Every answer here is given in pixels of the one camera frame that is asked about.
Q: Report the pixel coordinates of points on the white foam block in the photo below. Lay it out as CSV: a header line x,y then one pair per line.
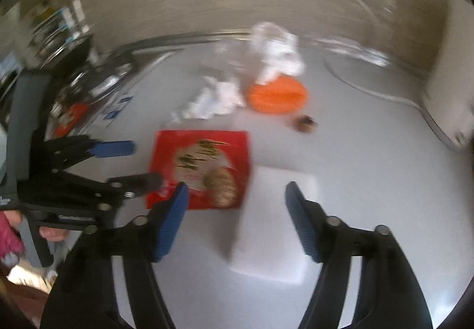
x,y
266,240

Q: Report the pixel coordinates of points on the cluttered kitchen rack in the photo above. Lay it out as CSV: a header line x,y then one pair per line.
x,y
55,29

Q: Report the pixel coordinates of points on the small brown scrap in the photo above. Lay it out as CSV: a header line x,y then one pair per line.
x,y
305,123

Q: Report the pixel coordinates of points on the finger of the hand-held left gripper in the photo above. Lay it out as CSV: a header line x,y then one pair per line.
x,y
111,148
140,182

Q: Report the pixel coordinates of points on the white tissue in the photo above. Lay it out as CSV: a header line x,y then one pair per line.
x,y
218,99

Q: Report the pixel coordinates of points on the small red noodle packet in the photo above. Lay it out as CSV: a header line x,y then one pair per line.
x,y
72,116

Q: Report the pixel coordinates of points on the gas stove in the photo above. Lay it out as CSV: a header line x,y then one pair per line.
x,y
103,84

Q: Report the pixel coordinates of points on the white electric kettle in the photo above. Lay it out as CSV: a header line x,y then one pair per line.
x,y
451,84

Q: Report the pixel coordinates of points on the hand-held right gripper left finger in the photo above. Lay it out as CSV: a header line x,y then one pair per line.
x,y
171,225

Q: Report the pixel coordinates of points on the clear plastic bag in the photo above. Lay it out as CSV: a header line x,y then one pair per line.
x,y
281,51

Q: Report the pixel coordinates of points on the large red snack packet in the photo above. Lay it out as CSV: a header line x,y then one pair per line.
x,y
166,151

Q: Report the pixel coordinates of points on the person's left hand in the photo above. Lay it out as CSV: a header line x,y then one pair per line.
x,y
53,233

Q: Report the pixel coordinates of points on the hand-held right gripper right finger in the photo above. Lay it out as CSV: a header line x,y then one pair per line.
x,y
303,225

